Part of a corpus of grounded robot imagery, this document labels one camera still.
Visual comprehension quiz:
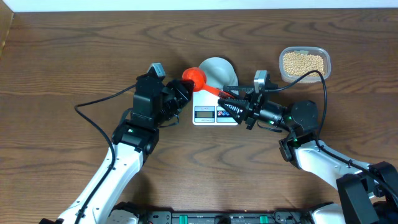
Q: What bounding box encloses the red plastic measuring scoop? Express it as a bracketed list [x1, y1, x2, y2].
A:
[182, 67, 234, 99]

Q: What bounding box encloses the grey plastic bowl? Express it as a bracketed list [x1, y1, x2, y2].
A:
[199, 57, 238, 90]

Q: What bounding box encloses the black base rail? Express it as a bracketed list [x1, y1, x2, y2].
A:
[107, 202, 336, 224]

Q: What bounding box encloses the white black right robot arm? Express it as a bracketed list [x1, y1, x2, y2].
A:
[218, 81, 397, 223]

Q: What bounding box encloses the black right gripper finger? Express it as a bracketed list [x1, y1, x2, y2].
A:
[218, 98, 249, 124]
[223, 85, 255, 94]

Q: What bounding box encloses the white digital kitchen scale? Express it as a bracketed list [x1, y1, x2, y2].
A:
[192, 90, 237, 126]

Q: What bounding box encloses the clear container of soybeans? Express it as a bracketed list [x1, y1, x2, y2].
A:
[279, 47, 331, 83]

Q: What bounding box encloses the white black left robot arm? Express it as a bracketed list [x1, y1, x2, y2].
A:
[55, 75, 194, 224]

